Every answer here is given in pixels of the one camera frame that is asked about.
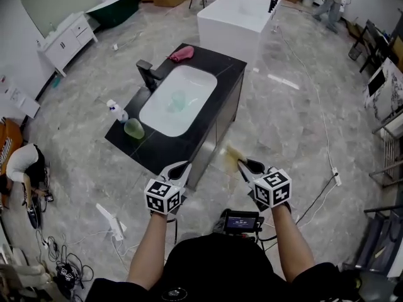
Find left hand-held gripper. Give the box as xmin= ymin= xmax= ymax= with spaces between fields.
xmin=144 ymin=160 xmax=193 ymax=216

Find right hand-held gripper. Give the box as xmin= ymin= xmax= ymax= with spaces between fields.
xmin=237 ymin=158 xmax=293 ymax=213

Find yellow scrubbing sponge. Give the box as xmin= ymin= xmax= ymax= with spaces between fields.
xmin=224 ymin=142 xmax=246 ymax=173

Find clear teal cup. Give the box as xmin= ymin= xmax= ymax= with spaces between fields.
xmin=166 ymin=89 xmax=187 ymax=113

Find person's left forearm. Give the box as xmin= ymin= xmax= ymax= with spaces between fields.
xmin=127 ymin=211 xmax=168 ymax=291

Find person's right forearm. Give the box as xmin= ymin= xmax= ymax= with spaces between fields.
xmin=270 ymin=203 xmax=316 ymax=283

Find green translucent cup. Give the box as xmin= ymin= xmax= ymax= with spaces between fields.
xmin=123 ymin=118 xmax=145 ymax=140

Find white spray bottle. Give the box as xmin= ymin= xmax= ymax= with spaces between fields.
xmin=106 ymin=99 xmax=130 ymax=124

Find white sink basin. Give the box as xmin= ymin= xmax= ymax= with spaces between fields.
xmin=139 ymin=64 xmax=219 ymax=138

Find white paper strip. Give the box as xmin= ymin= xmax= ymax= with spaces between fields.
xmin=267 ymin=74 xmax=300 ymax=91

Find black vanity cabinet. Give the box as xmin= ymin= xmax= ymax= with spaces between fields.
xmin=104 ymin=42 xmax=248 ymax=192

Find black sink faucet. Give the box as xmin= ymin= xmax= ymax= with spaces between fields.
xmin=135 ymin=59 xmax=164 ymax=92

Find person's black clothing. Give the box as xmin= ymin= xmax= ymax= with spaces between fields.
xmin=84 ymin=233 xmax=363 ymax=302

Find pink cloth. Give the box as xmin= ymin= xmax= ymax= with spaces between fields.
xmin=166 ymin=45 xmax=196 ymax=64

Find white bathtub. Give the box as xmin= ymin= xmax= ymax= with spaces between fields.
xmin=196 ymin=0 xmax=283 ymax=68

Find black mesh waste basket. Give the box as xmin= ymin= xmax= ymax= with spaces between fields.
xmin=348 ymin=43 xmax=363 ymax=61

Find marble pattern panel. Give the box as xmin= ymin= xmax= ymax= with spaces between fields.
xmin=363 ymin=56 xmax=403 ymax=121

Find white drawer cabinet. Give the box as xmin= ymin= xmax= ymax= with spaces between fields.
xmin=37 ymin=11 xmax=99 ymax=78

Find black bathtub faucet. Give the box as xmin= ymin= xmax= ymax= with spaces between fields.
xmin=259 ymin=0 xmax=280 ymax=14

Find orange board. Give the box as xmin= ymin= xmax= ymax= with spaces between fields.
xmin=0 ymin=117 xmax=24 ymax=171

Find dark green bathtub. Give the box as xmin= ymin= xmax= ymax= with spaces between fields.
xmin=85 ymin=0 xmax=140 ymax=28

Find black chair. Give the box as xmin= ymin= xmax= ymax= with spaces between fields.
xmin=358 ymin=18 xmax=393 ymax=74

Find black recorder with screen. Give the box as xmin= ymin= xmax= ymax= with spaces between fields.
xmin=212 ymin=208 xmax=266 ymax=242

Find black floor cable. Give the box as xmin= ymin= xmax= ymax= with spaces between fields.
xmin=295 ymin=172 xmax=339 ymax=226

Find long white cable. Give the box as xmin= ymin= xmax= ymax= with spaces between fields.
xmin=276 ymin=26 xmax=338 ymax=171

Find tangle of black cables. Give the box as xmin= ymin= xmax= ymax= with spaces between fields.
xmin=34 ymin=228 xmax=95 ymax=298

